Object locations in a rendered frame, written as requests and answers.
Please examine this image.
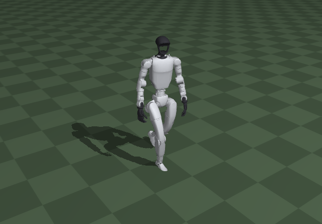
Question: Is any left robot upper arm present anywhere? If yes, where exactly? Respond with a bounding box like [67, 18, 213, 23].
[172, 56, 183, 84]

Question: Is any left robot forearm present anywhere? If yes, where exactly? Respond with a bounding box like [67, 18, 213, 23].
[178, 77, 187, 100]

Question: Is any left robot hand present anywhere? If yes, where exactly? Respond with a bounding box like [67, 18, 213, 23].
[182, 97, 188, 116]

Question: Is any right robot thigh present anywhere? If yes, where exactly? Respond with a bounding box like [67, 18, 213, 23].
[145, 100, 166, 143]

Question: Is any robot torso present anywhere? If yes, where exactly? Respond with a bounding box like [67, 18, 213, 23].
[149, 54, 174, 108]

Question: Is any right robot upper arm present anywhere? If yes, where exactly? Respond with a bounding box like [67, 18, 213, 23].
[138, 58, 152, 87]

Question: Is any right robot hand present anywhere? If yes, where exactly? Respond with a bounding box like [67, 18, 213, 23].
[137, 102, 147, 123]

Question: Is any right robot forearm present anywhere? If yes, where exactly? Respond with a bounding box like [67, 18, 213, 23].
[136, 80, 144, 107]

